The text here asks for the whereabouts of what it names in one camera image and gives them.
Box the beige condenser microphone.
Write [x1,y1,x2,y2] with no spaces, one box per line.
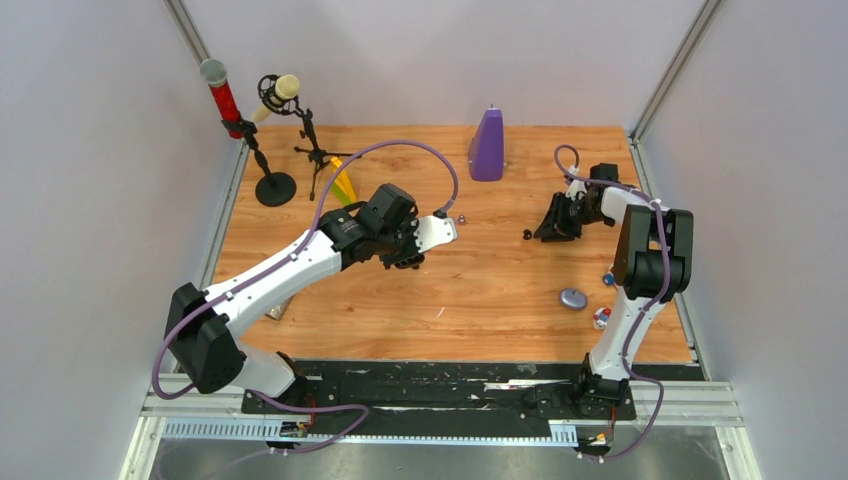
[251,74,301,123]

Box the black round-base mic stand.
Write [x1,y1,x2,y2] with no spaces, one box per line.
[221,118,297,207]

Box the small red white toy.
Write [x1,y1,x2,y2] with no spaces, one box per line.
[593,307,612,330]

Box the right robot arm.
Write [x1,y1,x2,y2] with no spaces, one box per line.
[533,163,694,418]

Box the purple metronome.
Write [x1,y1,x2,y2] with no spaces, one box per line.
[468,105,505,182]

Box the black earbud charging case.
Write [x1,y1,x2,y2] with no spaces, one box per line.
[393,253,425,270]

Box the silver glitter microphone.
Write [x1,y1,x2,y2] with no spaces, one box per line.
[265,298,292,321]

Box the aluminium frame rail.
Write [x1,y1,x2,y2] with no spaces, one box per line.
[141,386,245,418]

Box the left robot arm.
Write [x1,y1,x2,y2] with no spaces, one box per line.
[165,184,424,413]

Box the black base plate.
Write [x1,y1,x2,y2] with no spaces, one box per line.
[277,360,640,435]

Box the slotted cable duct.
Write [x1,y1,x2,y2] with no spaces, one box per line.
[161,418,579,447]

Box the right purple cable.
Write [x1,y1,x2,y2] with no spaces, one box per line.
[553,144,666,462]

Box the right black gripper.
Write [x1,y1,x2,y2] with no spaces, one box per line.
[534,193,610,243]

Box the red microphone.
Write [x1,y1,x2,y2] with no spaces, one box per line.
[199,58,243,139]

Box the yellow green toy block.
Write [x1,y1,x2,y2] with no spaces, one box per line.
[330,156,358,205]

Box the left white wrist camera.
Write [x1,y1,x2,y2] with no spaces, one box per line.
[414,215,459,253]

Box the lavender oval charging case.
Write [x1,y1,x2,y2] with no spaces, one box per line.
[558,287,588,311]

